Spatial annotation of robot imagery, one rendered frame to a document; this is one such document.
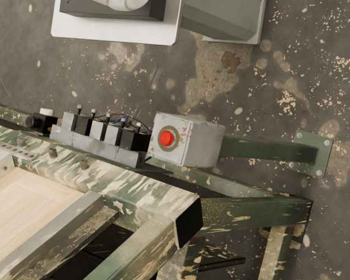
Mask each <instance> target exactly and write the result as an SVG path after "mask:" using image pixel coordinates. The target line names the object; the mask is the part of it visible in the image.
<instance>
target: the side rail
mask: <svg viewBox="0 0 350 280"><path fill-rule="evenodd" d="M173 225H174V222H173V220H172V219H170V218H167V217H165V216H162V215H160V214H155V215H153V216H152V217H151V218H150V219H149V220H148V221H147V222H146V223H145V224H144V225H143V226H142V227H140V228H139V229H138V230H137V231H136V232H135V233H133V234H132V235H131V236H130V237H129V238H128V239H127V240H126V241H125V242H124V243H123V244H121V245H120V246H119V247H118V248H117V249H116V250H115V251H114V252H113V253H112V254H111V255H110V256H108V257H107V258H106V259H105V260H104V261H103V262H102V263H101V264H100V265H99V266H98V267H96V268H95V269H94V270H93V271H92V272H91V273H90V274H89V275H88V276H87V277H86V278H84V279H83V280H150V279H151V278H152V277H153V276H154V275H155V274H156V273H157V272H158V271H159V270H160V269H161V268H162V267H163V266H164V265H165V264H166V263H167V262H168V261H169V260H170V259H171V258H172V257H173V256H174V255H175V254H176V253H177V251H178V249H177V246H176V245H175V241H174V233H173Z"/></svg>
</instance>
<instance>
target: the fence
mask: <svg viewBox="0 0 350 280"><path fill-rule="evenodd" d="M103 207H104V200H103V195H102V194H99V193H96V192H94V191H91V190H89V191H88V192H86V193H85V194H84V195H83V196H81V197H80V198H79V199H77V200H76V201H75V202H74V203H72V204H71V205H70V206H69V207H67V208H66V209H65V210H64V211H63V212H61V213H60V214H59V215H57V216H56V217H55V218H53V219H52V220H51V221H50V222H48V223H47V224H46V225H45V226H44V227H42V228H41V229H40V230H39V231H37V232H36V233H35V234H34V235H32V236H31V237H29V238H28V239H27V240H26V241H25V242H23V243H22V244H21V245H20V246H18V247H17V248H16V249H15V250H13V251H12V252H11V253H10V254H8V255H7V256H6V257H4V258H3V259H2V260H1V261H0V280H17V279H18V278H19V277H20V276H21V275H23V274H24V273H25V272H26V271H28V270H29V269H30V268H31V267H32V266H34V265H35V264H36V263H37V262H38V261H39V260H41V259H42V258H43V257H44V256H45V255H47V254H48V253H49V252H50V251H51V250H52V249H54V248H55V247H56V246H58V245H59V244H60V243H61V242H62V241H63V240H65V239H66V238H67V237H68V236H69V235H71V234H72V233H73V232H74V231H75V230H77V229H78V228H79V227H80V226H81V225H82V224H84V223H85V222H86V221H88V220H89V219H90V218H91V217H92V216H93V215H95V214H96V213H97V212H98V211H99V210H100V209H102V208H103Z"/></svg>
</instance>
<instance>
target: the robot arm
mask: <svg viewBox="0 0 350 280"><path fill-rule="evenodd" d="M93 1H96V2H98V3H101V4H103V5H107V6H109V7H111V8H112V9H114V10H118V11H134V10H136V9H138V8H140V7H142V6H143V5H145V4H146V3H147V1H148V0H93Z"/></svg>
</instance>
